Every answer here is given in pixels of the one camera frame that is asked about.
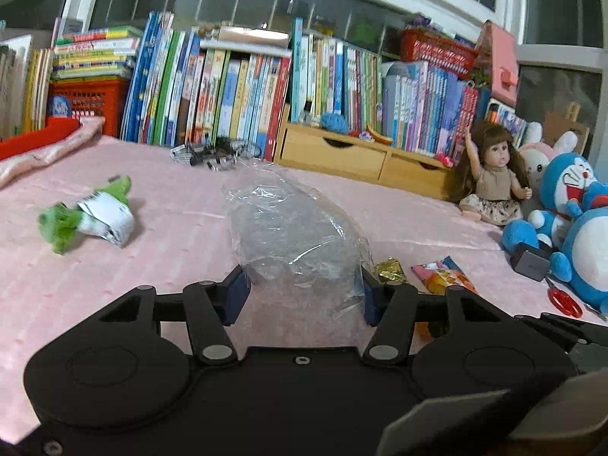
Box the small blue cat plush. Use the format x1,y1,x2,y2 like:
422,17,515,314
502,152,608,258

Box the large blue cat plush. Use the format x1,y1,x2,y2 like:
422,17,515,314
548,206,608,315

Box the red plastic crate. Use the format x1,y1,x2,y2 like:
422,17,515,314
46,78,132,138

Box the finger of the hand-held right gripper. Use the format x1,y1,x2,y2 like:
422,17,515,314
515,312,608,353

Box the brown-haired doll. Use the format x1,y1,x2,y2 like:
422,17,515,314
449,121,535,227

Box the green and white wrapper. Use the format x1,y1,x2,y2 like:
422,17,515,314
38,175,135,255

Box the row of small books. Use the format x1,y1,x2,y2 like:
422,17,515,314
484,99,531,149

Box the stack of flat books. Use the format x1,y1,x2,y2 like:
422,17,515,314
49,25,144,82

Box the blue yarn ball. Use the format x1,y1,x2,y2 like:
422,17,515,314
319,111,352,135

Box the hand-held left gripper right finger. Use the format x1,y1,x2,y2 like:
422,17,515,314
359,266,514,366

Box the red tray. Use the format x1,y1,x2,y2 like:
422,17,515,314
0,118,82,163

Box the small gold foil wrapper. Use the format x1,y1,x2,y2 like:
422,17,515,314
375,257,409,286

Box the pink box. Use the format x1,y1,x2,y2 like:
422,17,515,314
475,19,520,106

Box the wooden drawer organizer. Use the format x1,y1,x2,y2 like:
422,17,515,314
273,120,458,201

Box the red scissors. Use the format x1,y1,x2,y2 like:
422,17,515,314
543,275,608,322

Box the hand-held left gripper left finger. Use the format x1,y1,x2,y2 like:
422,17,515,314
97,264,252,366

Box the white flat box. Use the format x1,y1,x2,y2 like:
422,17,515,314
217,25,291,51

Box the brown cardboard box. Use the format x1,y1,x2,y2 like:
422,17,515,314
543,101,591,146

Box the orange snack wrapper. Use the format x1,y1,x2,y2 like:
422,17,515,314
411,255,478,339

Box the row of upright picture books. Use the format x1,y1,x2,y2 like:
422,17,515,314
380,60,481,163
290,17,383,136
119,9,293,163

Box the pink tablecloth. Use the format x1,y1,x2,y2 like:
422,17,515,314
0,134,608,440

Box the row of large pale books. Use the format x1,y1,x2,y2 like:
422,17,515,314
0,33,56,141

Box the red basket of books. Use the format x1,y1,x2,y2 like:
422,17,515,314
399,27,478,79

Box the pile of black cables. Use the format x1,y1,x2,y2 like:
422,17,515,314
170,135,263,173

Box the pink rabbit plush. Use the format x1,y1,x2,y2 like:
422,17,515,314
517,121,578,215

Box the dark grey box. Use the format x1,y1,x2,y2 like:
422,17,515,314
510,242,554,282

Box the small orange toy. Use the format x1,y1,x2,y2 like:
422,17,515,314
358,123,396,146

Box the clear plastic bag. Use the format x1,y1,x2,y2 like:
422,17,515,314
223,168,376,325

